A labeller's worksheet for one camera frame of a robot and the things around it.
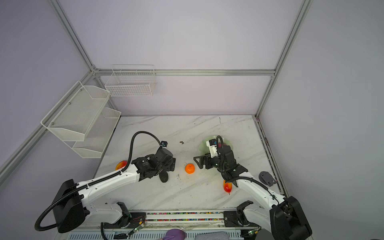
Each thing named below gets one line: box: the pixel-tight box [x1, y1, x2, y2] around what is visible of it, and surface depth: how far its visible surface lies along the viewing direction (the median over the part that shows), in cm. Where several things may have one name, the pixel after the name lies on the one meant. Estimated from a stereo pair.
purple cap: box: [163, 228, 187, 240], surface depth 71 cm
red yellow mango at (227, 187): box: [223, 180, 233, 196], surface depth 83 cm
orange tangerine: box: [185, 163, 196, 175], surface depth 91 cm
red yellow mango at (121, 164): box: [115, 160, 128, 171], surface depth 92 cm
